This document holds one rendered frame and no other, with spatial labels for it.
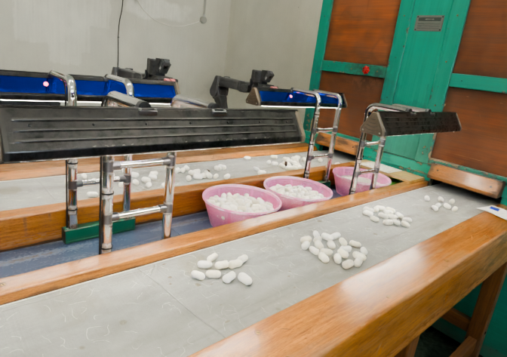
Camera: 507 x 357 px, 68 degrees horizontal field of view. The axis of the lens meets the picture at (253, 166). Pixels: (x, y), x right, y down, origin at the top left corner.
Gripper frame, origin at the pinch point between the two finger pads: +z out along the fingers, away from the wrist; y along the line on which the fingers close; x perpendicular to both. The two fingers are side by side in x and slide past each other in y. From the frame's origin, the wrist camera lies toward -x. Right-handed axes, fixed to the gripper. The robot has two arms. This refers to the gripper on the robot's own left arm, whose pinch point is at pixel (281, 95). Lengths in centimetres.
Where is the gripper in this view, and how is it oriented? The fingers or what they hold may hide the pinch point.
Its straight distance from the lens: 190.7
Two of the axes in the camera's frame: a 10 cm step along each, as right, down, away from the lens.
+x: -1.4, 9.5, 2.9
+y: 7.3, -1.0, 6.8
